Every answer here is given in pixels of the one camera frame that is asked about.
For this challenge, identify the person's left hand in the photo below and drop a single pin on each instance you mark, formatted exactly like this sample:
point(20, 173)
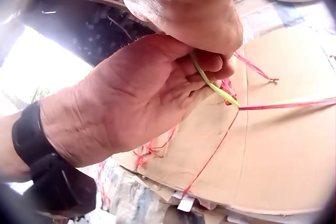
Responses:
point(126, 98)

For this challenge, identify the person's right hand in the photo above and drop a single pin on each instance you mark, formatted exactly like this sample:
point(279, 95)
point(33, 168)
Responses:
point(183, 6)

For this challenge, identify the person's left fingers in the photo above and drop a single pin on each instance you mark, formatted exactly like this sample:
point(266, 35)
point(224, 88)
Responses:
point(210, 63)

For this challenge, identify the person's left thumb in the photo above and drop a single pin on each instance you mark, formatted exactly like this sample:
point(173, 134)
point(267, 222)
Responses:
point(210, 105)

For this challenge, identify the green plastic strip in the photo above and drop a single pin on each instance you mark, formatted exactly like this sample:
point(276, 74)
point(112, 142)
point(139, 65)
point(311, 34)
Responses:
point(207, 82)

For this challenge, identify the flattened cardboard bundle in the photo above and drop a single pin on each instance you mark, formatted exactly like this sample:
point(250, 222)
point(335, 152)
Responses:
point(278, 150)

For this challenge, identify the black knobby tyre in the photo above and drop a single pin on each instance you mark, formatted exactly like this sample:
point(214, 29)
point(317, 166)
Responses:
point(105, 35)

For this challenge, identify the black wrist band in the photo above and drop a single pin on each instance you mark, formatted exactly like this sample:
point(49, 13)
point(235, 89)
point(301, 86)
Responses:
point(52, 176)

